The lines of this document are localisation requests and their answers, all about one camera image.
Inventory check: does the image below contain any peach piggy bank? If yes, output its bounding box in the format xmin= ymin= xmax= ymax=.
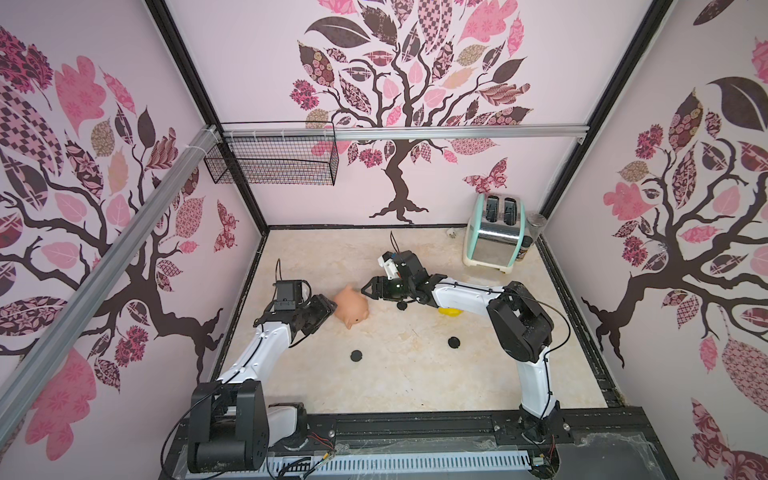
xmin=333 ymin=285 xmax=370 ymax=330

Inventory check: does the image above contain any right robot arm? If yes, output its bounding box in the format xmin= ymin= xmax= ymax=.
xmin=361 ymin=250 xmax=556 ymax=420

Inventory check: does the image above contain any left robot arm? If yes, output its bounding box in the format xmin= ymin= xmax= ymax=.
xmin=187 ymin=280 xmax=337 ymax=474

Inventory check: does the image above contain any yellow piggy bank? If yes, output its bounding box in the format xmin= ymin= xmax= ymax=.
xmin=438 ymin=307 xmax=463 ymax=317

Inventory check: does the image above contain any mint chrome toaster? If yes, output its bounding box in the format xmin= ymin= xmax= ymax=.
xmin=462 ymin=192 xmax=526 ymax=274

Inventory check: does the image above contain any glass jar behind toaster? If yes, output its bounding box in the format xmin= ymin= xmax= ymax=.
xmin=517 ymin=213 xmax=548 ymax=261

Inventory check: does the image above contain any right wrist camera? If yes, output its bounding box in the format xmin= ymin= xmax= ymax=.
xmin=378 ymin=252 xmax=401 ymax=280

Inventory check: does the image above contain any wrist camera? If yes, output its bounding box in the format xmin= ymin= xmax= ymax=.
xmin=272 ymin=280 xmax=312 ymax=312
xmin=378 ymin=252 xmax=401 ymax=280

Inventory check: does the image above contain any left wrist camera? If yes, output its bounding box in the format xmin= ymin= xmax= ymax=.
xmin=272 ymin=280 xmax=312 ymax=312

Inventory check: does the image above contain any white slotted cable duct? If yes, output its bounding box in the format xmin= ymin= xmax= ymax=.
xmin=258 ymin=451 xmax=532 ymax=479

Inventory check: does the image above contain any black wire basket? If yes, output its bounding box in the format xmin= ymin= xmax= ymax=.
xmin=204 ymin=121 xmax=340 ymax=186

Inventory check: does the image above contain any back aluminium rail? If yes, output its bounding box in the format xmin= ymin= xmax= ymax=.
xmin=224 ymin=124 xmax=589 ymax=141

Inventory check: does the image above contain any aluminium rail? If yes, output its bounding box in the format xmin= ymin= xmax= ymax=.
xmin=1 ymin=126 xmax=218 ymax=444
xmin=224 ymin=124 xmax=589 ymax=141

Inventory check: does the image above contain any black base frame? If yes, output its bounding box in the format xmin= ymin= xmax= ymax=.
xmin=160 ymin=403 xmax=676 ymax=479

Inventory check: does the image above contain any left aluminium rail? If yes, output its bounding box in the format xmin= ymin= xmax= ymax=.
xmin=1 ymin=126 xmax=218 ymax=444

